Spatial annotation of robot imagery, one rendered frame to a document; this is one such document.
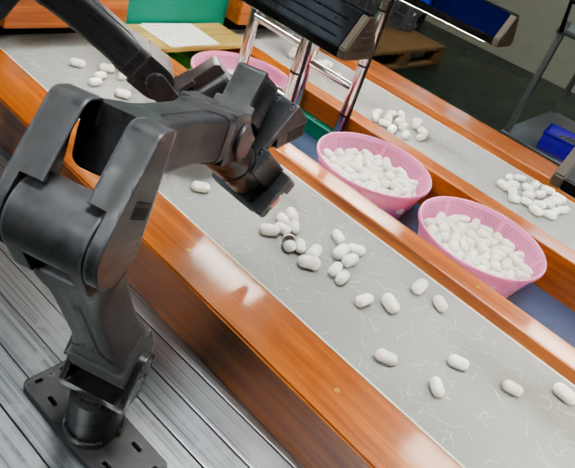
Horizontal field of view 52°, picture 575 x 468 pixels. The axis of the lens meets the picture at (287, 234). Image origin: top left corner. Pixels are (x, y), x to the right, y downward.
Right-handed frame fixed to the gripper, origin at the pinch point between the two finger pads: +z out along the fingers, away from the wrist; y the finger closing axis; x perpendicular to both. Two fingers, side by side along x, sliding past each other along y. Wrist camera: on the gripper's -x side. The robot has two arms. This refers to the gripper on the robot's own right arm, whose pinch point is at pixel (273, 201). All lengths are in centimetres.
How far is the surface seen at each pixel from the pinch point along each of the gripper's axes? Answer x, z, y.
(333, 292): 4.5, 12.7, -12.0
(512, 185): -44, 68, -10
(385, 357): 7.0, 7.6, -25.8
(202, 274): 14.7, -3.2, -0.7
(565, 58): -309, 457, 117
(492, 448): 6.7, 10.0, -43.4
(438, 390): 5.6, 9.1, -33.9
